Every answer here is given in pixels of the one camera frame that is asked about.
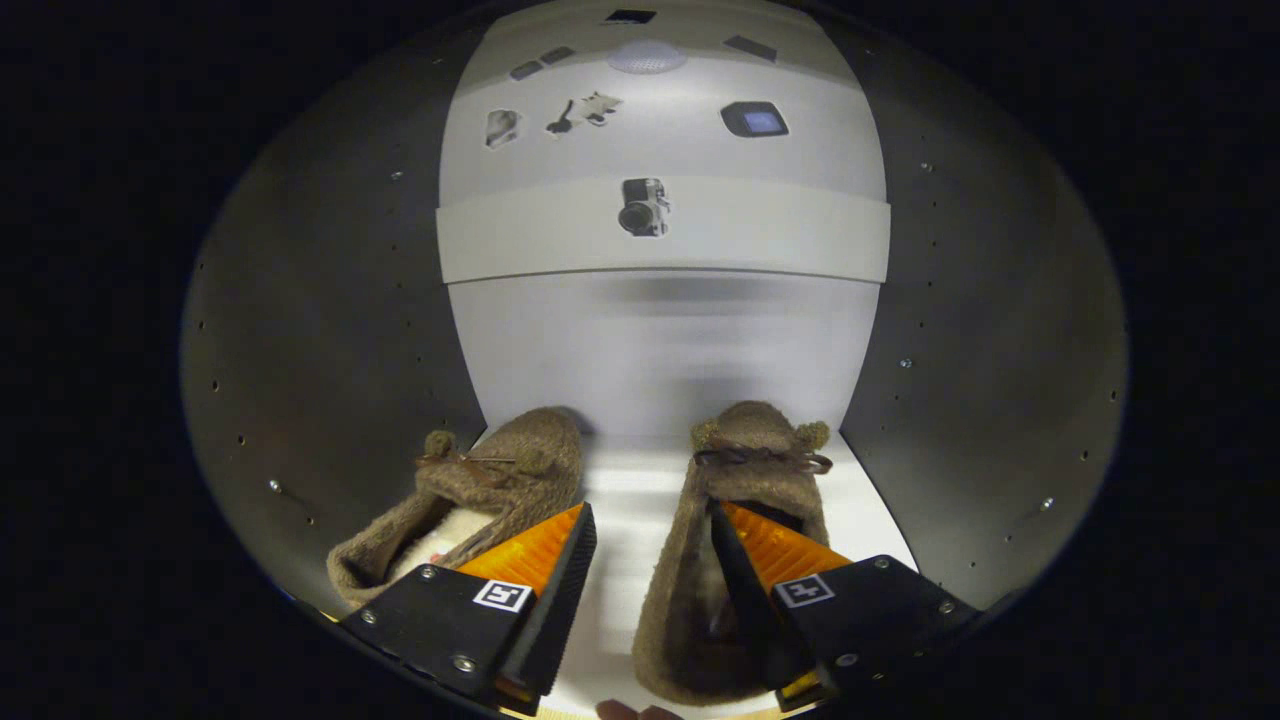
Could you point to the dark grey shoe cabinet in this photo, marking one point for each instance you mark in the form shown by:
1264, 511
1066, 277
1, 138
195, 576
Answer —
300, 300

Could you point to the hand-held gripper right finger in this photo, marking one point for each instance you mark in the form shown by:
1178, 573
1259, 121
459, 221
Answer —
765, 620

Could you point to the brown fuzzy shoe with bow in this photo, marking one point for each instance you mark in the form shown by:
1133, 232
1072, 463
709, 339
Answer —
530, 440
750, 430

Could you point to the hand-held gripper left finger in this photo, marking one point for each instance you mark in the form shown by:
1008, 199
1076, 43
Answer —
558, 600

